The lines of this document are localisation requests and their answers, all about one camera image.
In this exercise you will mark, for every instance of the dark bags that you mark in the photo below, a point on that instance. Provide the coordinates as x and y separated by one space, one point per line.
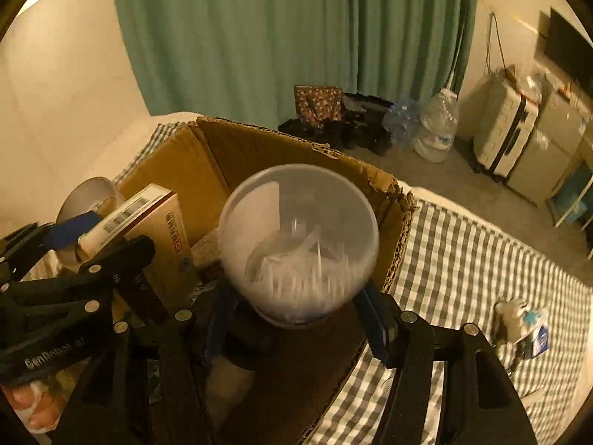
361 130

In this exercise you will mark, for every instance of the silver mini fridge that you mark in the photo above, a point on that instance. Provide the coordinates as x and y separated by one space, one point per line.
551 148

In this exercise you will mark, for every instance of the clear tape roll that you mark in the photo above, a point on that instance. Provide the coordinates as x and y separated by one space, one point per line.
85 197

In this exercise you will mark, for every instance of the pack of plastic bottles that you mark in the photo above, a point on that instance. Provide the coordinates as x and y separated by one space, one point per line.
400 118

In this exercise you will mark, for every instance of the brown cardboard box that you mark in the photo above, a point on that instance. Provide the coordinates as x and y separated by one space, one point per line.
278 148

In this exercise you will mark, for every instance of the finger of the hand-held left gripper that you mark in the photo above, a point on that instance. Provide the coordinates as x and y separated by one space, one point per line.
125 255
69 234

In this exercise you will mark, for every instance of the pile of clear plastic pieces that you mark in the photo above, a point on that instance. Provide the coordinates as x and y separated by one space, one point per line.
301 269

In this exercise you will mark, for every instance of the blue bin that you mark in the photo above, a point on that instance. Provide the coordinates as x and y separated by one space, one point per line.
579 190

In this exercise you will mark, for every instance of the white dressing table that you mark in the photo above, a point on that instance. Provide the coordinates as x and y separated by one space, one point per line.
567 204

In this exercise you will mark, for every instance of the checked blanket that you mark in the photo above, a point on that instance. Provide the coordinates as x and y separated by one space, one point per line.
463 264

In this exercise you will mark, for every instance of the clear plastic tub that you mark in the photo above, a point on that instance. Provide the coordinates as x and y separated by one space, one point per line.
259 204

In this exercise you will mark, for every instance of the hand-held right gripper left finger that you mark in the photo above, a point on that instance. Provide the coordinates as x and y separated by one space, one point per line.
217 329

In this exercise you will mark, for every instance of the wide green curtain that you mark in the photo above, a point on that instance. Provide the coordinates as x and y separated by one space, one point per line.
278 32

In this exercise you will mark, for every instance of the black wall television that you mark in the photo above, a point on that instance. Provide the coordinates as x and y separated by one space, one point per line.
570 51

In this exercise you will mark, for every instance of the person's left hand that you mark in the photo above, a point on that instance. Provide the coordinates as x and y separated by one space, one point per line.
32 408

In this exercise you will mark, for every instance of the white suitcase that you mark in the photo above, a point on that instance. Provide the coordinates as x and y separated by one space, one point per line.
502 130

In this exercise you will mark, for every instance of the white toy figure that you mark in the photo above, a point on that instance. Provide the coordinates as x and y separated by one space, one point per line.
509 315

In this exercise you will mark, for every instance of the white thin rod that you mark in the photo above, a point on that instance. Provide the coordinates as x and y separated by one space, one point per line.
456 65

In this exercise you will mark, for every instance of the large clear water jug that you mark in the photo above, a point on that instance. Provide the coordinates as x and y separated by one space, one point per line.
438 125

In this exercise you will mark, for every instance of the tan rectangular box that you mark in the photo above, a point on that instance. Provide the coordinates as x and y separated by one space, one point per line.
162 222

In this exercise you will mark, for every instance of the patterned gift bag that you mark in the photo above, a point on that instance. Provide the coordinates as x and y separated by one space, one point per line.
317 104

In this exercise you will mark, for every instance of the clutter of plastic bags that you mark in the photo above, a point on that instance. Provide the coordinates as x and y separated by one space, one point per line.
528 79

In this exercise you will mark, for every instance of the blue and white packet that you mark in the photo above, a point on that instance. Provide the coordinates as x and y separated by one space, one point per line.
535 333

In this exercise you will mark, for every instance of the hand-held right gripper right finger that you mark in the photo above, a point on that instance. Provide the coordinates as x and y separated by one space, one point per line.
377 333

